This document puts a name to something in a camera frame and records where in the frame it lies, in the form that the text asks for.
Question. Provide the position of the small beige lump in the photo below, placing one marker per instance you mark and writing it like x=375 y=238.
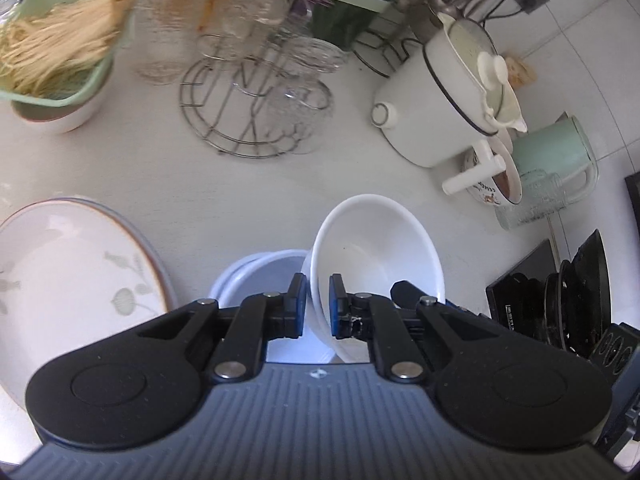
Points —
x=521 y=70

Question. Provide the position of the green electric kettle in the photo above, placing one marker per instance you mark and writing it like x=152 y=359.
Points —
x=550 y=150

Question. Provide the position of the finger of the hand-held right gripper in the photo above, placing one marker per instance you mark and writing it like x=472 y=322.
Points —
x=405 y=293

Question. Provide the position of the bundle of dry noodles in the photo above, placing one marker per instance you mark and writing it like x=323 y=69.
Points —
x=50 y=35

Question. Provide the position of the floral white saucepan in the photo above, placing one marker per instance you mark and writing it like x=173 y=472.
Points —
x=506 y=181

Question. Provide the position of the green strainer basket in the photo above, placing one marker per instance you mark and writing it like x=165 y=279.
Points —
x=95 y=86

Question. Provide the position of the white mixing bowl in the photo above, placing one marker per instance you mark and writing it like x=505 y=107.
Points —
x=65 y=121

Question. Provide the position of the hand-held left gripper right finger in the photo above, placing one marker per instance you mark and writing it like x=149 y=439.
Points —
x=336 y=306

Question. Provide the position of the black induction cooker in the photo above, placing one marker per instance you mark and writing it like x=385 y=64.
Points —
x=520 y=290

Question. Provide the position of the textured glass cup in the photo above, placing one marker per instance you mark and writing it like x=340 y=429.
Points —
x=315 y=57
x=295 y=110
x=240 y=15

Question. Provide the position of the large leaf pattern plate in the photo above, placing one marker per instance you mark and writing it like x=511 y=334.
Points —
x=65 y=270

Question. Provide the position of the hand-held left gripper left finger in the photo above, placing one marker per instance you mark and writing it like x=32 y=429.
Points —
x=300 y=306

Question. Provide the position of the white pot lid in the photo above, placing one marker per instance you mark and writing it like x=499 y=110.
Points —
x=470 y=45

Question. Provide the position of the white enamel pot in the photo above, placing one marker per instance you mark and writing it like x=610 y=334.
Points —
x=425 y=110

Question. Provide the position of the green chopstick holder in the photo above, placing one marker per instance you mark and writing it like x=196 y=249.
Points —
x=350 y=25

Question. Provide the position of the ribbed glass mug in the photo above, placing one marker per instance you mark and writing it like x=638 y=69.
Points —
x=525 y=211

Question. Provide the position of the tall textured glass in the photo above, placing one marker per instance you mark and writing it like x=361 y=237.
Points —
x=160 y=35

